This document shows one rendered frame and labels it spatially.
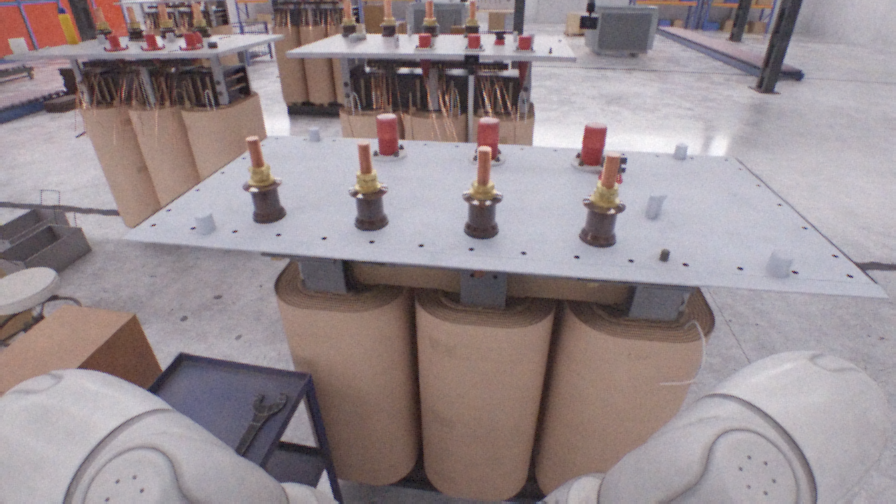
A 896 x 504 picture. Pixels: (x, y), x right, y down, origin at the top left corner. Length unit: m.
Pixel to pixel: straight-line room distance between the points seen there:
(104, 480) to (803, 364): 0.64
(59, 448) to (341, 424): 1.22
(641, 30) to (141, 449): 13.36
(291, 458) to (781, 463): 1.48
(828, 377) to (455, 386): 1.01
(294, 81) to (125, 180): 3.78
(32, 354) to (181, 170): 2.07
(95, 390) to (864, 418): 0.75
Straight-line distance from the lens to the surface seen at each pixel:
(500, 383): 1.36
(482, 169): 0.96
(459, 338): 1.24
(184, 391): 1.51
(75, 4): 13.46
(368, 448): 1.75
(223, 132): 3.31
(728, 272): 1.07
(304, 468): 1.68
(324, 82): 7.00
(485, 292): 1.18
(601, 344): 1.27
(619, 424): 1.51
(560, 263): 0.96
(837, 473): 0.55
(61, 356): 1.78
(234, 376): 1.49
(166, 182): 3.71
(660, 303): 1.24
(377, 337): 1.34
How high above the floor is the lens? 1.90
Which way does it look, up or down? 30 degrees down
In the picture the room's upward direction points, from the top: straight up
